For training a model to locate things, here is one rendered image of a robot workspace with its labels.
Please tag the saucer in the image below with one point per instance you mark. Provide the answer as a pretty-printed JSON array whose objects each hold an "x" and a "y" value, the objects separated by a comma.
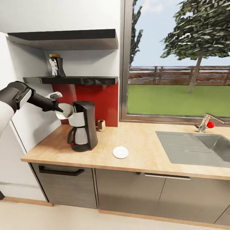
[{"x": 120, "y": 152}]

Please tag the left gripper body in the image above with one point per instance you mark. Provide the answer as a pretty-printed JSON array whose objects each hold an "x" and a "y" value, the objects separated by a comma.
[{"x": 48, "y": 105}]

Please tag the water glass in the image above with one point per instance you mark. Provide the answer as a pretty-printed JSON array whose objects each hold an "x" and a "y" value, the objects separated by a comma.
[{"x": 101, "y": 125}]

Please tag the drop in sink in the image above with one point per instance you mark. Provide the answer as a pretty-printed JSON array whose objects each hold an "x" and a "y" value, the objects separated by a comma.
[{"x": 197, "y": 148}]

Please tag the fridge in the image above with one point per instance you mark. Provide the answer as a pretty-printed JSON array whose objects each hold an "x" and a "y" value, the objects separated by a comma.
[{"x": 29, "y": 125}]

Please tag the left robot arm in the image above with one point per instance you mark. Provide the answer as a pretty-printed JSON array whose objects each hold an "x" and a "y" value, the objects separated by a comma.
[{"x": 16, "y": 94}]

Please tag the paper coffee filter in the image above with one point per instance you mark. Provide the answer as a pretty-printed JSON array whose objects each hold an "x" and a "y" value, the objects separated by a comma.
[{"x": 67, "y": 113}]

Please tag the bottle of coffee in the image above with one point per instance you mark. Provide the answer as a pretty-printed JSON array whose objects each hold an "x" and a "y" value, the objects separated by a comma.
[{"x": 57, "y": 65}]

